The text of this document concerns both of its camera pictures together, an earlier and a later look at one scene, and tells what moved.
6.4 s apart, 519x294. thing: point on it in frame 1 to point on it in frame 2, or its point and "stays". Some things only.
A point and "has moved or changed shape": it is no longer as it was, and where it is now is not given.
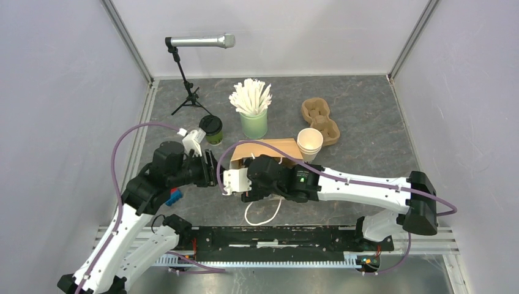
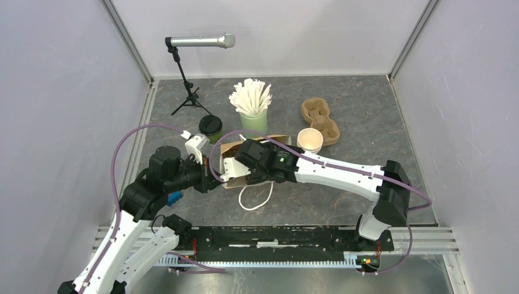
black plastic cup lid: x=211 y=124 stays
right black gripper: x=254 y=195 to x=254 y=177
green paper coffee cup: x=215 y=139 stays
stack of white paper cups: x=309 y=141 stays
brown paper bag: x=243 y=152 has moved or changed shape
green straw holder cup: x=254 y=126 stays
